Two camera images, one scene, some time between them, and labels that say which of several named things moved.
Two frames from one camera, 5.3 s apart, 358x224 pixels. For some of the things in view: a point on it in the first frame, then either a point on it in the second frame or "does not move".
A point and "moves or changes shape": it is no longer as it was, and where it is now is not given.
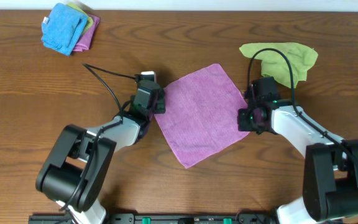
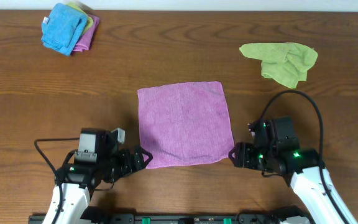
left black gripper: [160, 98] to [130, 166]
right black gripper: [242, 126] to [243, 155]
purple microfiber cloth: [201, 114] moves or changes shape
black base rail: [161, 218] does not move
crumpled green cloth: [274, 65] does not move
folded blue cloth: [63, 28] does not move
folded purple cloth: [83, 43] does not move
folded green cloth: [90, 21] does not move
